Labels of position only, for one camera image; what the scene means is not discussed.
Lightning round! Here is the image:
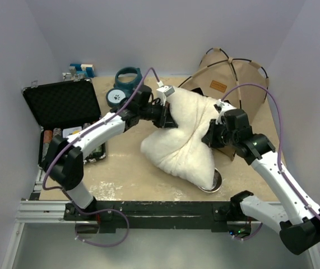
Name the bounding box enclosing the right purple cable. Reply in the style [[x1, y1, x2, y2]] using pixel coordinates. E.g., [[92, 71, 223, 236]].
[[218, 83, 320, 242]]

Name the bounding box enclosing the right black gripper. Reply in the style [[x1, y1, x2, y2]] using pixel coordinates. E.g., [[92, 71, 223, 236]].
[[202, 119, 237, 149]]

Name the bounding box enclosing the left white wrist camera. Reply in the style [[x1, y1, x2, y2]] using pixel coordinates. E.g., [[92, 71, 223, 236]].
[[156, 81, 175, 106]]

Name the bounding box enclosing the aluminium frame rail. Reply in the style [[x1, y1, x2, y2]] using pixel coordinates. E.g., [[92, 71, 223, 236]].
[[6, 166, 320, 268]]

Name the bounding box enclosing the steel pet bowl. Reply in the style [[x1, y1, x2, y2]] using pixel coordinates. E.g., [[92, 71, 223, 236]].
[[198, 168, 222, 193]]

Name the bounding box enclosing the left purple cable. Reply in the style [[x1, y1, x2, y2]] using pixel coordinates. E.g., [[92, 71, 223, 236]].
[[41, 67, 132, 247]]

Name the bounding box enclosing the purple cable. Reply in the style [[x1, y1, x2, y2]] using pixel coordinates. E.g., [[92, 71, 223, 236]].
[[218, 83, 320, 242], [41, 67, 132, 247]]

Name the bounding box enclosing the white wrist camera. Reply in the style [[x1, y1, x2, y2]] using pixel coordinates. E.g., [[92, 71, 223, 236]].
[[156, 81, 175, 106], [214, 99, 236, 124]]

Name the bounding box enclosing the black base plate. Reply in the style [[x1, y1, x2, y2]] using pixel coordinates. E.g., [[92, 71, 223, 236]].
[[64, 201, 254, 234]]

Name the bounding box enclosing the black poker chip case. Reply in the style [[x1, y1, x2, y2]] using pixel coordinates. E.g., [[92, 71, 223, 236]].
[[22, 78, 102, 166]]

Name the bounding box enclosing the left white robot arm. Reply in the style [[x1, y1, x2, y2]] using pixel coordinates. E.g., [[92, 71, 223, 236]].
[[42, 83, 178, 220]]

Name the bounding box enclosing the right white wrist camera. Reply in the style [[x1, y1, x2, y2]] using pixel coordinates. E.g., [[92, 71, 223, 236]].
[[214, 99, 236, 124]]

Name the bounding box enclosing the teal pet bowl stand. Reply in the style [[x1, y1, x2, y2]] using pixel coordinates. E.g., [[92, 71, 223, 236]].
[[114, 67, 142, 90]]

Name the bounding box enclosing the blue and white box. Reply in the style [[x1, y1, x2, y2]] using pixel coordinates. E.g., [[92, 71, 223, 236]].
[[62, 63, 95, 81]]

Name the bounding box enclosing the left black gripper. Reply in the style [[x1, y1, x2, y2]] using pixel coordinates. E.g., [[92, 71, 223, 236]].
[[139, 100, 178, 129]]

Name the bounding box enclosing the white playing card box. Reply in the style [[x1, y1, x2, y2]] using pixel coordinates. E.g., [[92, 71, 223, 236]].
[[62, 126, 82, 137]]

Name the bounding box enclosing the beige patterned pet cushion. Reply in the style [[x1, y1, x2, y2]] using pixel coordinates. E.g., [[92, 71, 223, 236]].
[[140, 87, 218, 189]]

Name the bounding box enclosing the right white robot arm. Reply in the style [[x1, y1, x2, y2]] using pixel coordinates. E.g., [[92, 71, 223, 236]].
[[202, 106, 320, 255]]

